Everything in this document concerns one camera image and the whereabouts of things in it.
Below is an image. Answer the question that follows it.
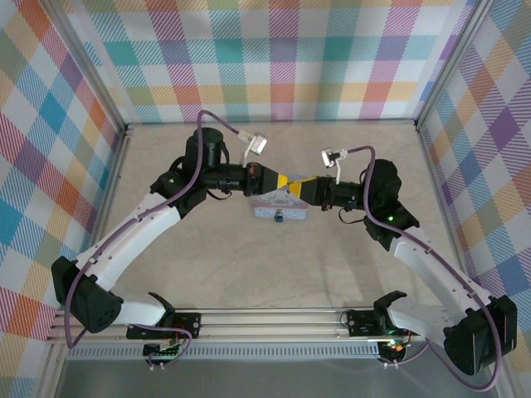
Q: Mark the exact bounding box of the clear plastic bag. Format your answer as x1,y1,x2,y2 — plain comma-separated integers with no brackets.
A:
251,192,309,221

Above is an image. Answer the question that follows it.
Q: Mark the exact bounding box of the small electronics board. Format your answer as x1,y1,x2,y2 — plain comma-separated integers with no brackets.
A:
142,338,186,362
378,336,412,356

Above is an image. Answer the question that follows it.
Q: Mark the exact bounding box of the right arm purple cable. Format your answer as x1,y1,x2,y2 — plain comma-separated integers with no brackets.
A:
336,144,505,393

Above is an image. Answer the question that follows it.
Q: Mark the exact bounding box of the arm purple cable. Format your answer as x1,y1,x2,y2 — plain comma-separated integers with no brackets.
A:
336,144,505,393
64,109,250,370

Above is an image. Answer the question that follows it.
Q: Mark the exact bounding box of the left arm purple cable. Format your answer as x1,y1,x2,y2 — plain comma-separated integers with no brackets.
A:
64,109,250,370

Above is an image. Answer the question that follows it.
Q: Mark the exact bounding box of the aluminium floor rail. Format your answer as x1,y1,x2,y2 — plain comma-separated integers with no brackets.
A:
89,126,134,266
414,126,474,294

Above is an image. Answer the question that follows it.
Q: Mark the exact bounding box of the thin aluminium frame rail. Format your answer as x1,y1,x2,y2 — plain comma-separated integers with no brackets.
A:
126,119,418,126

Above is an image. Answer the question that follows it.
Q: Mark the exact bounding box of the wide slotted aluminium rail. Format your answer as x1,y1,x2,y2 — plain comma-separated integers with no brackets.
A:
45,308,451,344

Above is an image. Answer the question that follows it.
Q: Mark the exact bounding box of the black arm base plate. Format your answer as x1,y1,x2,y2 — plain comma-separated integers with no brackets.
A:
125,311,203,340
345,308,423,337

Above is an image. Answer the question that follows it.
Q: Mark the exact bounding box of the aluminium frame post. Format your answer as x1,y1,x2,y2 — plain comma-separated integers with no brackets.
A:
491,364,515,398
35,342,67,398
49,0,134,138
412,0,501,132

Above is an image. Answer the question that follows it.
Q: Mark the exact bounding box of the grey slotted cable duct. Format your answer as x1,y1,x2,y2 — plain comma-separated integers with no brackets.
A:
66,347,381,360

